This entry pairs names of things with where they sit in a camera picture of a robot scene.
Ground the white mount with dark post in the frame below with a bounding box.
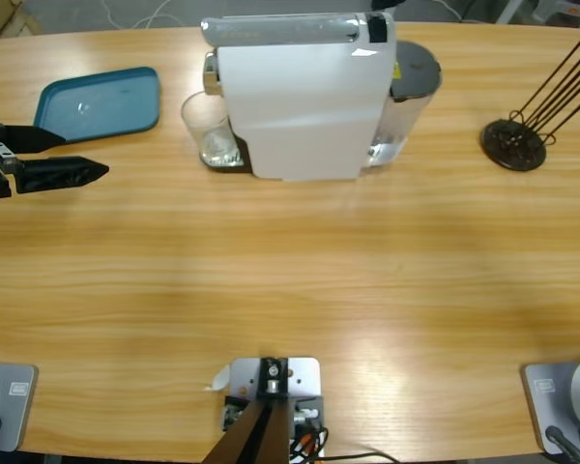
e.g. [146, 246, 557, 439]
[205, 356, 326, 464]

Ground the black capsule holder with rods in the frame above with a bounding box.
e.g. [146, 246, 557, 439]
[480, 31, 580, 173]

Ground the teal plastic tray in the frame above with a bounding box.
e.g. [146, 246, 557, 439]
[30, 66, 161, 149]

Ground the white tape strip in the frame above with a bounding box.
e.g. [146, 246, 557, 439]
[202, 364, 232, 392]

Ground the white capsule coffee machine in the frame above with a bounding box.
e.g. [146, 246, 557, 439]
[201, 12, 398, 184]

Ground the water tank with black lid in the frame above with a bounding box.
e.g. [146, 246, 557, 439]
[362, 41, 444, 176]

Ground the wooden board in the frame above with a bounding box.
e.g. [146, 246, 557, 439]
[0, 0, 44, 43]

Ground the clear glass cup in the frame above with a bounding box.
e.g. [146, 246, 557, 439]
[181, 91, 244, 168]

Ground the white cable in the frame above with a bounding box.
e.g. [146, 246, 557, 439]
[99, 0, 188, 31]

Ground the grey coffee machine lever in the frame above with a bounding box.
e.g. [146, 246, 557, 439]
[200, 13, 368, 46]

